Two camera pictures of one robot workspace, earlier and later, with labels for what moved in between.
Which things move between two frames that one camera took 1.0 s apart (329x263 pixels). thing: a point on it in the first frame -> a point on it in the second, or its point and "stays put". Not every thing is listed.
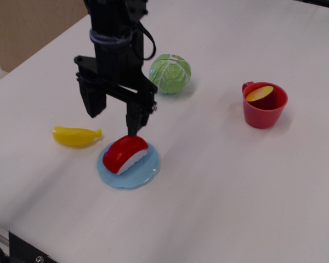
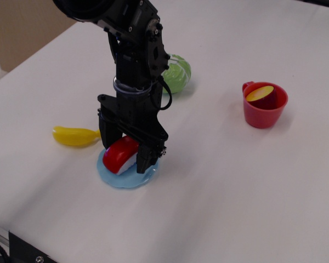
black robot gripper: (118, 70) -> (136, 116)
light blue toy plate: (142, 172) stays put
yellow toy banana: (75, 136) stays put
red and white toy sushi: (124, 153) stays put
